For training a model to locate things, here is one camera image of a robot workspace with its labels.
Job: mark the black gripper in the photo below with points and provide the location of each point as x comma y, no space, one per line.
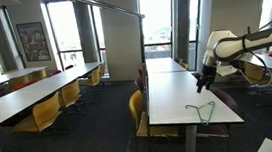
210,71

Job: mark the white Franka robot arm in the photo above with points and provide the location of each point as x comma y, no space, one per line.
230,48

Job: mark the silver clothes rack rod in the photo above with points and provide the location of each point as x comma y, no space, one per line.
109,6

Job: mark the maroon chair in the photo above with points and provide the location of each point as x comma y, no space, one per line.
197,76

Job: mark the purple chair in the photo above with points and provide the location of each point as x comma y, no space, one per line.
139,84
178,60
227,99

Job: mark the yellow chair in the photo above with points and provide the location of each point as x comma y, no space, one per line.
38,74
252,71
19,81
102,69
136,106
70,92
184,65
44,113
93,77

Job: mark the white work table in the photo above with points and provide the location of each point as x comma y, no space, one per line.
171,96

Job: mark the long white table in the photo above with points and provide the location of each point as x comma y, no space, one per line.
37,90

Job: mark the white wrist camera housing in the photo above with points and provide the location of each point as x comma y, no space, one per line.
226,70

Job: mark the slim grey rack post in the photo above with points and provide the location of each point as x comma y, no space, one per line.
141,38

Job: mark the framed colourful wall picture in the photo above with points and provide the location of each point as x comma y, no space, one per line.
33,42

